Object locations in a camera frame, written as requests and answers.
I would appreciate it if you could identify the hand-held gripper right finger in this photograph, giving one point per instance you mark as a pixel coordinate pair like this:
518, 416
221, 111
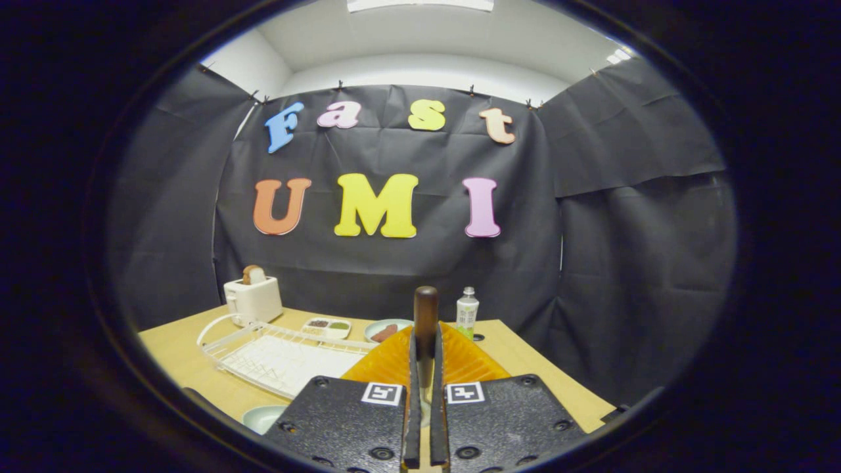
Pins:
437, 433

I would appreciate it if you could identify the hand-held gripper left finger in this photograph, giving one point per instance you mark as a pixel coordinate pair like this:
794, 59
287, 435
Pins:
412, 433

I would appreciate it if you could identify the pale green meat plate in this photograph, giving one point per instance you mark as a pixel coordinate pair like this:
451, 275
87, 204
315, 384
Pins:
376, 326

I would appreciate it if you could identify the white divided seed dish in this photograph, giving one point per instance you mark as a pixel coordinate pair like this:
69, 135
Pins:
326, 330

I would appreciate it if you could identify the brown meat piece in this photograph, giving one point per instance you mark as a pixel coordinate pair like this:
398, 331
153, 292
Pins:
385, 332

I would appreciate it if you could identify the white green bottle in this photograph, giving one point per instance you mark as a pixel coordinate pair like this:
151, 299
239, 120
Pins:
467, 312

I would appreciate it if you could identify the white drain tray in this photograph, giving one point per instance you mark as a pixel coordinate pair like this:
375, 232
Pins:
295, 364

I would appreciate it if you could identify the black backdrop cloth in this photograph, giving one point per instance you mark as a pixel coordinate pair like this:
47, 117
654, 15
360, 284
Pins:
394, 269

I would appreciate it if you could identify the white toaster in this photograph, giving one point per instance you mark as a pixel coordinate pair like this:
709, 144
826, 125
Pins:
256, 302

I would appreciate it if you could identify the brown bread slice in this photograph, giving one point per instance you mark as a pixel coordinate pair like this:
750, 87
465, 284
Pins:
253, 274

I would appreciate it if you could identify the small ceiling light panel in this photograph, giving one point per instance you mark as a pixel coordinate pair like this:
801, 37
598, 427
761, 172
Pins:
619, 56

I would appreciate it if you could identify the long ceiling light panel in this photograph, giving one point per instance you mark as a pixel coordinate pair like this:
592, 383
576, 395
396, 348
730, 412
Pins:
420, 4

